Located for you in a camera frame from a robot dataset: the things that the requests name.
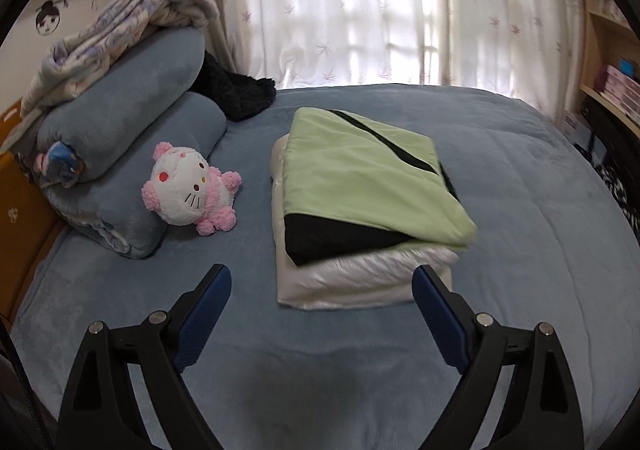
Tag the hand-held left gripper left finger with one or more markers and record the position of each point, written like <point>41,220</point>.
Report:
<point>200,320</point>

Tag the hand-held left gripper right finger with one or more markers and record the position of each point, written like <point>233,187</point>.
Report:
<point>445,320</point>

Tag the white puffer jacket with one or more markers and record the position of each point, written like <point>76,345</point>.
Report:
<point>350,280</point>

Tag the green and black hooded jacket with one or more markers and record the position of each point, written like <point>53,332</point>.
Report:
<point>360,170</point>

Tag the black and patterned clothes pile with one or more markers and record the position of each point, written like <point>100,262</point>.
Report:
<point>605,130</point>

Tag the pink and white plush cat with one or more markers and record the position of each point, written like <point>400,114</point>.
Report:
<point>177,190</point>

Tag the cartoon printed cloth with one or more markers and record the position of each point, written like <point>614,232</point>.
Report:
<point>60,165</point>

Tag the black and white patterned cloth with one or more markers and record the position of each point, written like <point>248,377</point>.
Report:
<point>622,195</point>

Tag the black fuzzy cloth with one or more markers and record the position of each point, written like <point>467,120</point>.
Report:
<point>240,95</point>

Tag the white cardboard box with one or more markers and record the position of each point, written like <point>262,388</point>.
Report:
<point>575,125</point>

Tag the blue folded fleece blanket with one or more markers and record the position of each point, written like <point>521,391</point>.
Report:
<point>130,95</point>

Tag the pink storage drawers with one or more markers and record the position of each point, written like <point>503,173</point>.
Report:
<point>617,83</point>

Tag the small blue box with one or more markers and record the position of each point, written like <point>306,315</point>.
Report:
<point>629,68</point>

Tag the pale floral blanket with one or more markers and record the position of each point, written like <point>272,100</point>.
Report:
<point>125,10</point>

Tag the white leaf print curtain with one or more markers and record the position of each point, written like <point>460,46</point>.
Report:
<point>350,5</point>

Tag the wooden bookshelf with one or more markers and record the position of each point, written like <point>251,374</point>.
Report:
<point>607,28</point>

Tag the cartoon face wall sticker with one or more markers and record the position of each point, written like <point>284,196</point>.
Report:
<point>47,20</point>

